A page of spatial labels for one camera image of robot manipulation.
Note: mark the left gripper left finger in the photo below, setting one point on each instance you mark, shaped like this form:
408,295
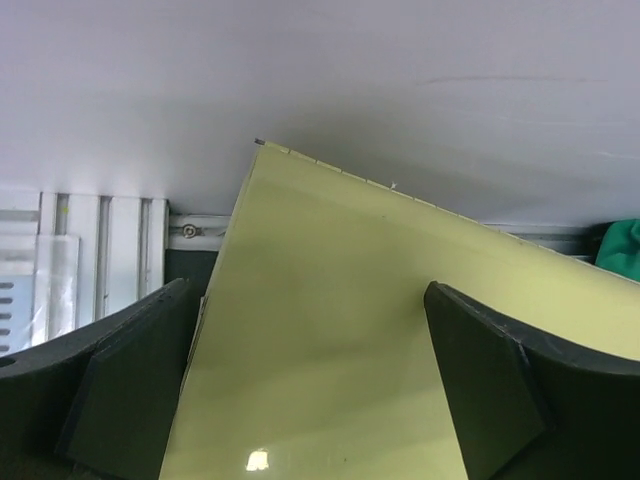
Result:
99,402

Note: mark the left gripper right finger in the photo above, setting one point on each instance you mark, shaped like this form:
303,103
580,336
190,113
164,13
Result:
527,404

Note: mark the yellow-green drawer box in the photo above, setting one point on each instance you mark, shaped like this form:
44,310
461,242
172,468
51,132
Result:
313,359

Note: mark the green jersey with G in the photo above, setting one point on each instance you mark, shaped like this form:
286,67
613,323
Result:
619,249

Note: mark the white slotted cable duct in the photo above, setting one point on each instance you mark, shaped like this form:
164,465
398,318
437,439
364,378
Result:
16,312

